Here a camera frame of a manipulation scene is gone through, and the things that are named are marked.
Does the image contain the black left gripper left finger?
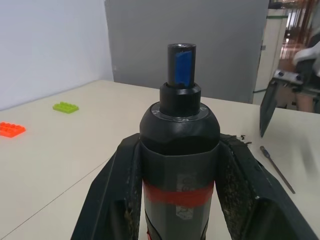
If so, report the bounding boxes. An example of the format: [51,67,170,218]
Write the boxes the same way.
[70,133,146,240]

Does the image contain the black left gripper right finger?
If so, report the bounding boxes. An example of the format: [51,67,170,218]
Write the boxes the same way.
[206,133,320,240]

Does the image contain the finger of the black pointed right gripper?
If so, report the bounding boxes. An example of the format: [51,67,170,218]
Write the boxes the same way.
[259,79,280,139]

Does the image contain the black electric screwdriver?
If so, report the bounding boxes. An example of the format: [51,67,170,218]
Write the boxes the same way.
[138,42,221,240]

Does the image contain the metal screwdriver bit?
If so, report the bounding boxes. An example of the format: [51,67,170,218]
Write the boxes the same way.
[259,145,297,195]

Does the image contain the black foam crumbs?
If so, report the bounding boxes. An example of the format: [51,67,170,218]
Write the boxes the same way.
[233,134,253,146]

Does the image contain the green toy brick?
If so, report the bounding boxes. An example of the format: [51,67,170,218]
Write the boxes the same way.
[52,101,80,115]

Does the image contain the grey partition panel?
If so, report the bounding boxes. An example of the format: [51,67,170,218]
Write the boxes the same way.
[104,0,270,104]

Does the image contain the orange toy brick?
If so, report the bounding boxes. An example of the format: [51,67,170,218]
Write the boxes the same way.
[0,121,27,139]

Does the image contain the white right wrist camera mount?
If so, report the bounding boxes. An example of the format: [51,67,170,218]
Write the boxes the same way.
[292,41,320,65]

